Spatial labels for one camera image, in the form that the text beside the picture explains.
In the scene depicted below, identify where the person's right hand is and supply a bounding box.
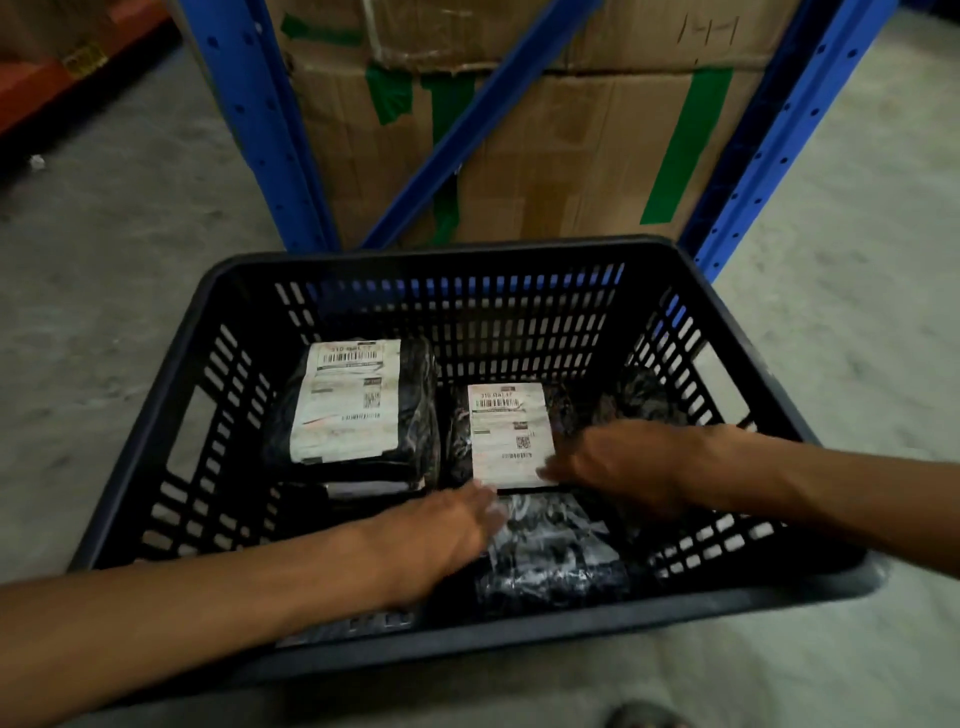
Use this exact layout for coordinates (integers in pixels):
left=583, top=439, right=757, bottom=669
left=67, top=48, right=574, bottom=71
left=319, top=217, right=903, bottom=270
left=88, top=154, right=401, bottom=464
left=536, top=418, right=723, bottom=520

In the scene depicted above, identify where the person's left hand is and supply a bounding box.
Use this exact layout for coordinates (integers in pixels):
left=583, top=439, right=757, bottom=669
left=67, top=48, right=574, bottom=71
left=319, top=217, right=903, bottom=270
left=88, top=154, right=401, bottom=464
left=369, top=480, right=513, bottom=606

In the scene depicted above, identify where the person's right forearm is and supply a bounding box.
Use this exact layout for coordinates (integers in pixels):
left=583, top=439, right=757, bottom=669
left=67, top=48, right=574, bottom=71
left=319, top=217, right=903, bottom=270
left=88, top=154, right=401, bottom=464
left=701, top=426, right=960, bottom=582

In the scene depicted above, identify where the person's left forearm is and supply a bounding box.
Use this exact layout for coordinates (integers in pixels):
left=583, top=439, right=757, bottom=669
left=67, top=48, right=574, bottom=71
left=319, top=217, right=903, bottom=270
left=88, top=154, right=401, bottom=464
left=0, top=521, right=402, bottom=728

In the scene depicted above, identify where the small black package white label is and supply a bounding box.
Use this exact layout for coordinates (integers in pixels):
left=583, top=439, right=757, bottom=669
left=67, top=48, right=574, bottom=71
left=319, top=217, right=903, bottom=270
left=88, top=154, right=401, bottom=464
left=447, top=381, right=580, bottom=498

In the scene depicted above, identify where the black package clear wrap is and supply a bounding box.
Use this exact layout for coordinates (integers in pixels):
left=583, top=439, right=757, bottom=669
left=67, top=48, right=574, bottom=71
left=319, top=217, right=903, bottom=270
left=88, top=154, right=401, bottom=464
left=472, top=491, right=633, bottom=618

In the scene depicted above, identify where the black crumpled plastic package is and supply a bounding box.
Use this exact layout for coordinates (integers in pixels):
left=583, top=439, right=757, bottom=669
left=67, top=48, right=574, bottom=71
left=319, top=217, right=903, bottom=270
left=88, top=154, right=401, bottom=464
left=591, top=366, right=700, bottom=436

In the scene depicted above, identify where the large black package white label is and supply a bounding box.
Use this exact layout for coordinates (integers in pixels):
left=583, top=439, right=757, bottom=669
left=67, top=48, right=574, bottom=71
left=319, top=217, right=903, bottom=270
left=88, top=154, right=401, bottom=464
left=261, top=336, right=444, bottom=498

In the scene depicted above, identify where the dark plastic slotted basket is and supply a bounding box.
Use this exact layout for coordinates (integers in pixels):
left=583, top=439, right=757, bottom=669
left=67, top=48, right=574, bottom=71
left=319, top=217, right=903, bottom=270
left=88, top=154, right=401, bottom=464
left=67, top=234, right=891, bottom=690

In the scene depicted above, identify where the grey flat plastic package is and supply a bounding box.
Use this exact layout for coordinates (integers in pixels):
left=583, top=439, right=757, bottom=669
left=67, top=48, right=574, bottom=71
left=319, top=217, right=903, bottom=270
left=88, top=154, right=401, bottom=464
left=276, top=606, right=418, bottom=651

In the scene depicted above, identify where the person's shoe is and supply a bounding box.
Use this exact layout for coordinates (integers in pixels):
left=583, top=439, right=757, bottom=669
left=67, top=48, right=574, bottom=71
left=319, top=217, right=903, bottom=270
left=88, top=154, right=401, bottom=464
left=603, top=700, right=693, bottom=728

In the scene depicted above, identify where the cardboard box with green tape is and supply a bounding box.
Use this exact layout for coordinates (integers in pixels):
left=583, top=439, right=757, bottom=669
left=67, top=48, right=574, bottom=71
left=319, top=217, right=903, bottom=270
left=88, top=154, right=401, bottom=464
left=288, top=61, right=768, bottom=252

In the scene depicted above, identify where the cardboard box with clear tape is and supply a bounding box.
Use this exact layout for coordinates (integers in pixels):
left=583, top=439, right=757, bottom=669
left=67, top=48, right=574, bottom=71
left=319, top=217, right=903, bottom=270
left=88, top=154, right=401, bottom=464
left=264, top=0, right=802, bottom=78

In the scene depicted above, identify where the blue metal shelving rack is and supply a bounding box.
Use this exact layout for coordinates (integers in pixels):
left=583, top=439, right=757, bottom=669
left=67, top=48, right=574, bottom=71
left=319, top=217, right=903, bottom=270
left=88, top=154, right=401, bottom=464
left=166, top=0, right=903, bottom=285

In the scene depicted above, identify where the orange metal rack beam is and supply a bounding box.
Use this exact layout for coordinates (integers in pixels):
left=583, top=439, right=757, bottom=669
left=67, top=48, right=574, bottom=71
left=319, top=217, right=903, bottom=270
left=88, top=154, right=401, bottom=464
left=0, top=0, right=180, bottom=140

